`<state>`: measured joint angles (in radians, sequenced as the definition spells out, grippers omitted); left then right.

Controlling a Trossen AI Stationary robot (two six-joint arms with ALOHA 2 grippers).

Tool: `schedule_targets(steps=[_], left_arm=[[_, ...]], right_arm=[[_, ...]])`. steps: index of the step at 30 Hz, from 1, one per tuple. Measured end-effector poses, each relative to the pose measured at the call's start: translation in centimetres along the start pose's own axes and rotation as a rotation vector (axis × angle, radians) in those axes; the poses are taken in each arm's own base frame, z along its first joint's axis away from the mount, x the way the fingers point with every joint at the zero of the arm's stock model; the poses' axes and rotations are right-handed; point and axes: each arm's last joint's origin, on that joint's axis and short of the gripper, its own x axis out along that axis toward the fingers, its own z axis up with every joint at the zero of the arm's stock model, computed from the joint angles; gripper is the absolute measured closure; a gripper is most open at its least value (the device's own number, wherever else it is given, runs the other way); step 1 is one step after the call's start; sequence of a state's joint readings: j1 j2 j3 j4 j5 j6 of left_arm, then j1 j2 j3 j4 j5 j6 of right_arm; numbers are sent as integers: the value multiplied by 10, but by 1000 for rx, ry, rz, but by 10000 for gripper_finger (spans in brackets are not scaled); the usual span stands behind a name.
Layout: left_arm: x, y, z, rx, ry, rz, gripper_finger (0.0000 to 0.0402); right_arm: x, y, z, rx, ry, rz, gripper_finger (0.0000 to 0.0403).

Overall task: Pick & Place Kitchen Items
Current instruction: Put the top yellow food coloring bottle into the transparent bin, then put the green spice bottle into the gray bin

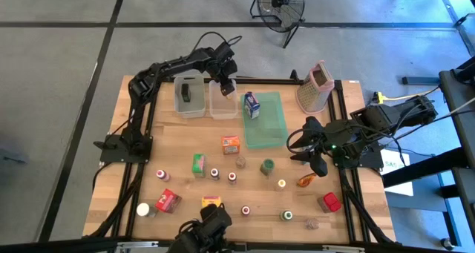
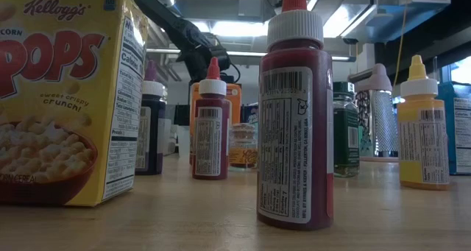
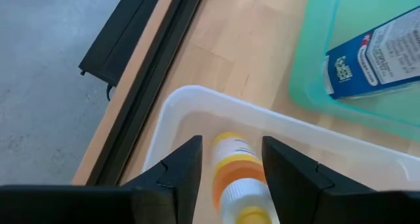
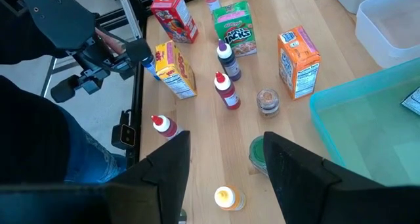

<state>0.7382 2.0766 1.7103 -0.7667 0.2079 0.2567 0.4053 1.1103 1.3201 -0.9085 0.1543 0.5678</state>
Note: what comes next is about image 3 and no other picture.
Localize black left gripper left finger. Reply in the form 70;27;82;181
123;135;203;224

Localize black frame foot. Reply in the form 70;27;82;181
77;0;165;88

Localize yellow-capped orange sauce bottle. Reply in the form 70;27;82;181
209;131;280;224

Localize translucent white plastic bin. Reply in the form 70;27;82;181
140;85;420;224

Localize dark blue cereal box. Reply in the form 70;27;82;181
323;5;420;101

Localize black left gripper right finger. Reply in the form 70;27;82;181
261;135;375;224

